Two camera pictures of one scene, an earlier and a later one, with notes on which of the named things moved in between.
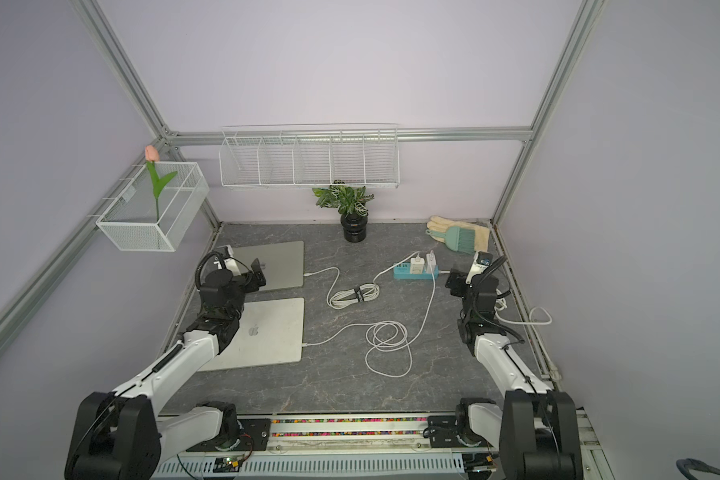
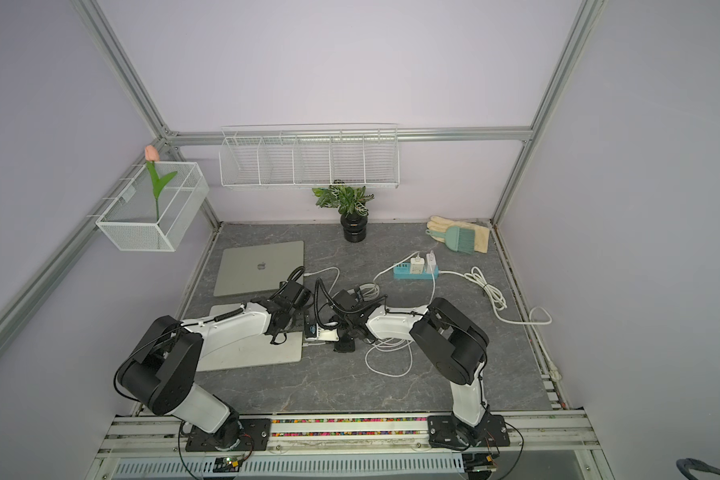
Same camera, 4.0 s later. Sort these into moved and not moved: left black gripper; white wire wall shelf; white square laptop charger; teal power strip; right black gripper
Moved: left black gripper; right black gripper
Not moved: teal power strip; white square laptop charger; white wire wall shelf
